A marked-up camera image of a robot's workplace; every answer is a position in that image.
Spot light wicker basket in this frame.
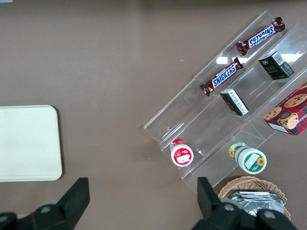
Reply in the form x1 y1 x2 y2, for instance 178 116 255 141
218 176 292 221

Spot clear acrylic stepped display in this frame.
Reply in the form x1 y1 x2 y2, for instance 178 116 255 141
143 10 307 190

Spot red lidded cup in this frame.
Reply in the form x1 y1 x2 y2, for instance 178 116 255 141
169 138 195 167

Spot green lidded cup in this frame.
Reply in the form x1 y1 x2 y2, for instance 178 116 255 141
228 141 268 174

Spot small black box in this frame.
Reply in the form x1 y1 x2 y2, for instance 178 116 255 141
258 50 295 81
219 88 249 117

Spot red cookie box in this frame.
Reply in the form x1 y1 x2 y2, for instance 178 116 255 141
263 82 307 136

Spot cream plastic tray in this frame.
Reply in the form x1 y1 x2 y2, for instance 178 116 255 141
0 104 63 182

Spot Snickers chocolate bar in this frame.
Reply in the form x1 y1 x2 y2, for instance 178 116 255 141
236 17 286 57
200 57 246 97

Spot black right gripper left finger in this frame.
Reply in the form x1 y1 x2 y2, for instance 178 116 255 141
0 177 90 230

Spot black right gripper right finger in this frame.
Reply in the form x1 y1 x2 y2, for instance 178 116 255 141
191 176 299 230

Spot silver foil packs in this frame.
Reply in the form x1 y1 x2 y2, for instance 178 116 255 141
228 191 287 218

